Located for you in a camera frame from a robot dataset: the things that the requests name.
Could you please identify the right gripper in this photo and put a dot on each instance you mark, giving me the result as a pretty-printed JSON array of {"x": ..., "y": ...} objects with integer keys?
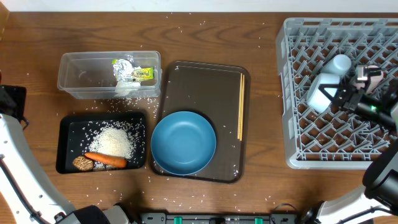
[{"x": 349, "y": 93}]

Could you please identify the light blue plastic cup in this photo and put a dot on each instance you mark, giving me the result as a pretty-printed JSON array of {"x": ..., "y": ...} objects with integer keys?
[{"x": 338, "y": 65}]

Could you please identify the white plastic cup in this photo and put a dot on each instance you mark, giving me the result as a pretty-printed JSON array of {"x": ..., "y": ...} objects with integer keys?
[{"x": 376, "y": 76}]

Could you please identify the light blue rice bowl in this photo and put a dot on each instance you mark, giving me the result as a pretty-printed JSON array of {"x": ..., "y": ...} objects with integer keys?
[{"x": 315, "y": 98}]

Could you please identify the dark blue plate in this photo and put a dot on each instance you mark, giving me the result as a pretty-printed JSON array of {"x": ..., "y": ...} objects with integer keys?
[{"x": 183, "y": 143}]

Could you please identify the yellow green wrapper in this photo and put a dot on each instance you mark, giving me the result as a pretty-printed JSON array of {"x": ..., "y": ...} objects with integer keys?
[{"x": 124, "y": 71}]

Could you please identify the orange carrot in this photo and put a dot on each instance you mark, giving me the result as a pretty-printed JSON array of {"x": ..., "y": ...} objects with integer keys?
[{"x": 118, "y": 162}]

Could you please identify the brown food scrap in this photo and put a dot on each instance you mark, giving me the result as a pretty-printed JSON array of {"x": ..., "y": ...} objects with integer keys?
[{"x": 83, "y": 163}]

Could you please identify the white paper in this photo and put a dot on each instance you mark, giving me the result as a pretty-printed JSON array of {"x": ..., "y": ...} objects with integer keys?
[{"x": 122, "y": 89}]

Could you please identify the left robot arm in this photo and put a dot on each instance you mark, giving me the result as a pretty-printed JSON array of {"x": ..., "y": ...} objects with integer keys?
[{"x": 31, "y": 195}]

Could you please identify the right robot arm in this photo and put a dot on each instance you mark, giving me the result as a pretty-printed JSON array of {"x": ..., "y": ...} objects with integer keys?
[{"x": 377, "y": 195}]

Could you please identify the grey dishwasher rack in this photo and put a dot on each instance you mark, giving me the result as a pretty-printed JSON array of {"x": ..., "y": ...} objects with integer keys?
[{"x": 332, "y": 139}]

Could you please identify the left wooden chopstick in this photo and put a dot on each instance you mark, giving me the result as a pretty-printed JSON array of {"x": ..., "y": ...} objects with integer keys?
[{"x": 239, "y": 106}]

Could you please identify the white rice pile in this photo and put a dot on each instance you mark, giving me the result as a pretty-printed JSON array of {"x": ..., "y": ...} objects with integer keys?
[{"x": 115, "y": 138}]

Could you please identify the clear plastic container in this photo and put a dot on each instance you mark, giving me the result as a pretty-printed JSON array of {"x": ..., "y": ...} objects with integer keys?
[{"x": 89, "y": 75}]

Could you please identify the black plastic tray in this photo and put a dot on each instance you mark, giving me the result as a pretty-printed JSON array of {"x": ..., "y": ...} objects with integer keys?
[{"x": 72, "y": 141}]

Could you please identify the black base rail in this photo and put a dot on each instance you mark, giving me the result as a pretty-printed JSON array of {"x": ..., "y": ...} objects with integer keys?
[{"x": 194, "y": 218}]

